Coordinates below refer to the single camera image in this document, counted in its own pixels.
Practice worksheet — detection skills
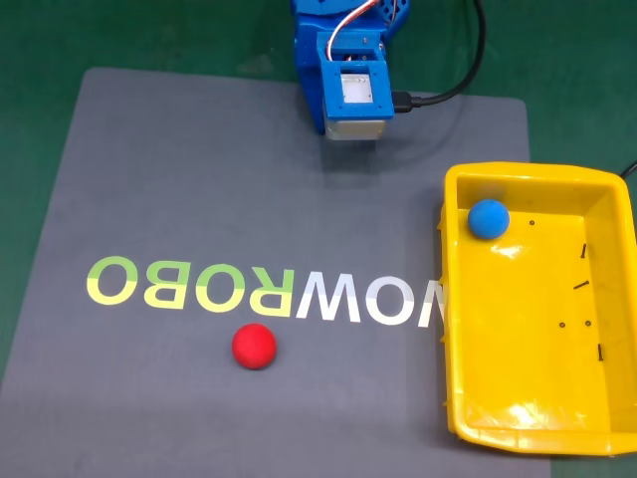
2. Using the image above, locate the red foam ball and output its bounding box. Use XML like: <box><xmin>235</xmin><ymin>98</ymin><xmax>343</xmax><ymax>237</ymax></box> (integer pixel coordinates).
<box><xmin>231</xmin><ymin>323</ymin><xmax>278</xmax><ymax>370</ymax></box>

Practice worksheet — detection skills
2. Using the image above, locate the blue foam ball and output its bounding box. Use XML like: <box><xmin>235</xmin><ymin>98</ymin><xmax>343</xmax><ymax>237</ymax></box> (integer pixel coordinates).
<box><xmin>467</xmin><ymin>198</ymin><xmax>512</xmax><ymax>241</ymax></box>

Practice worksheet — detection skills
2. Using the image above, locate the yellow plastic bin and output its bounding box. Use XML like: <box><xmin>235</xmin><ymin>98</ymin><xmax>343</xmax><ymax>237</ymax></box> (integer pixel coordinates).
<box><xmin>436</xmin><ymin>160</ymin><xmax>637</xmax><ymax>457</ymax></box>

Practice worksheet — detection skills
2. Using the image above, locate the grey mat with lettering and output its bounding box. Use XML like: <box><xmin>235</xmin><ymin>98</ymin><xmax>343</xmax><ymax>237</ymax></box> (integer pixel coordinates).
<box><xmin>0</xmin><ymin>67</ymin><xmax>552</xmax><ymax>478</ymax></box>

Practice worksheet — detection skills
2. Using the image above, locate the red white black servo wire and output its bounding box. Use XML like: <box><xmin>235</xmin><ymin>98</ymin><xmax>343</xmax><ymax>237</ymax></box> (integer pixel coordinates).
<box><xmin>325</xmin><ymin>0</ymin><xmax>374</xmax><ymax>64</ymax></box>

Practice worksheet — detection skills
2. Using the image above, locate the black USB cable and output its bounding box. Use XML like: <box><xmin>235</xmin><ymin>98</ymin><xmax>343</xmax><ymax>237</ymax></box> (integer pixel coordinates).
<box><xmin>391</xmin><ymin>0</ymin><xmax>487</xmax><ymax>116</ymax></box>

